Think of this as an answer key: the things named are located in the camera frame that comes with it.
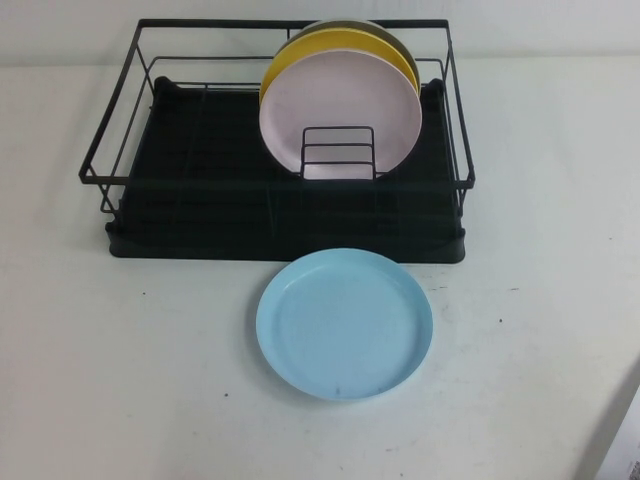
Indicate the white printed box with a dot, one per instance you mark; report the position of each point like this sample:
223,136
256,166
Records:
627,450

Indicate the light blue round plate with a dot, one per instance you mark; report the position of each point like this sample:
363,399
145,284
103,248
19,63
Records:
345,325

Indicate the black plastic drip tray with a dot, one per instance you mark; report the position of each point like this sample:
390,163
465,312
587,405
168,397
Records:
200,240

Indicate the pink round plate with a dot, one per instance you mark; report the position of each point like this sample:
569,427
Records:
340,100

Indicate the yellow round plate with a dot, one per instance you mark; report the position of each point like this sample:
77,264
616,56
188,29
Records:
325,42

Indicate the olive grey round plate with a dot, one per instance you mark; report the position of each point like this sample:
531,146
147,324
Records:
350,23

